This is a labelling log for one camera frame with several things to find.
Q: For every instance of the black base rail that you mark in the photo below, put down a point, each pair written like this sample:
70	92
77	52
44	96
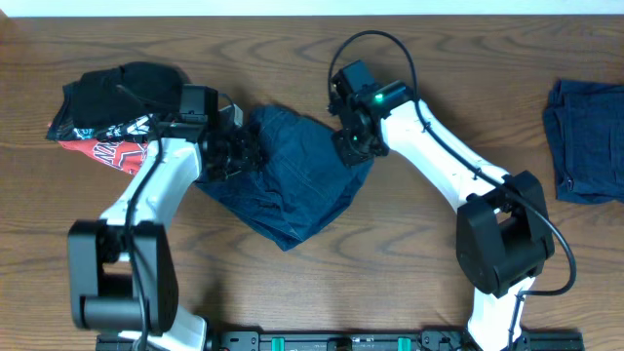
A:
428	340

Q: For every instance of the dark blue shorts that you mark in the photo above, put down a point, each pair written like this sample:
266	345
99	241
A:
302	185

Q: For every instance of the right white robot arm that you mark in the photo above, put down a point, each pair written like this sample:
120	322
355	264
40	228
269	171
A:
503	233

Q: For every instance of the red printed shirt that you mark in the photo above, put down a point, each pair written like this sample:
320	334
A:
121	147

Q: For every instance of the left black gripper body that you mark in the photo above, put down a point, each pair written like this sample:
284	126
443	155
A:
234	157

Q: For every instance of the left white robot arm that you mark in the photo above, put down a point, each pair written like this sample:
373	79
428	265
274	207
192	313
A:
121	273

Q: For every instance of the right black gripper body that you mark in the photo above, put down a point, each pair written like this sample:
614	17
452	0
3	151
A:
354	149

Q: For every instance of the folded navy garment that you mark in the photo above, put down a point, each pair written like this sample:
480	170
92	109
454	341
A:
583	123

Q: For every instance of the folded black garment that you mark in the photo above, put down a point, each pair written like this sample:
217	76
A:
117	103

